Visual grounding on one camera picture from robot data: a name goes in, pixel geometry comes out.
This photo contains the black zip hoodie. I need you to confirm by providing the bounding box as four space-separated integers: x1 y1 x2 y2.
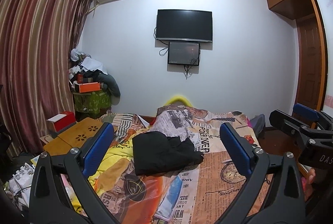
133 131 204 176

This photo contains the brown wooden door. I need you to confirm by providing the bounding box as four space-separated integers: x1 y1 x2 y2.
296 16 322 109

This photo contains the dark blue grey bag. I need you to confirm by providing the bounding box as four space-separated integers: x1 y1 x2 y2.
250 114 266 137

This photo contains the bamboo folding lap table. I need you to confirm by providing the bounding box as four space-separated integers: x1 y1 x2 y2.
43 117 103 156

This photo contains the red and white box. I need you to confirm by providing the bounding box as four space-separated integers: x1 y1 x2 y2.
46 111 76 132

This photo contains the yellow blanket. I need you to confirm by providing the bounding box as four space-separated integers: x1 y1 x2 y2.
70 128 136 214

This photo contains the newspaper print bed cover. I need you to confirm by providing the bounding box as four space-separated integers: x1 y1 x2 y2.
101 105 257 223

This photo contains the orange shoe box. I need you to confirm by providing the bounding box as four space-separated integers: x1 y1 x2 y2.
75 82 101 93

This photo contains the yellow headboard cushion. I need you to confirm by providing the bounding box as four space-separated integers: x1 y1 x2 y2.
165 95 193 107

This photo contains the white sliding wardrobe door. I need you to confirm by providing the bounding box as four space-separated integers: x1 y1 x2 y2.
310 0 333 115

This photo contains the white crumpled cloth pile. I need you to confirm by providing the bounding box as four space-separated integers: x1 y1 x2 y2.
70 49 108 74

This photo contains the red striped curtain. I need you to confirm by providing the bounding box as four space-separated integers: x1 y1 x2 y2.
1 0 93 156

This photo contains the small black wall monitor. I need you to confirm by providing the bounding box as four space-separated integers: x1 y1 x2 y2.
168 42 200 66

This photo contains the large black wall television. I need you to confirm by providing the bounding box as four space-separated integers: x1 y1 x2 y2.
155 9 213 43

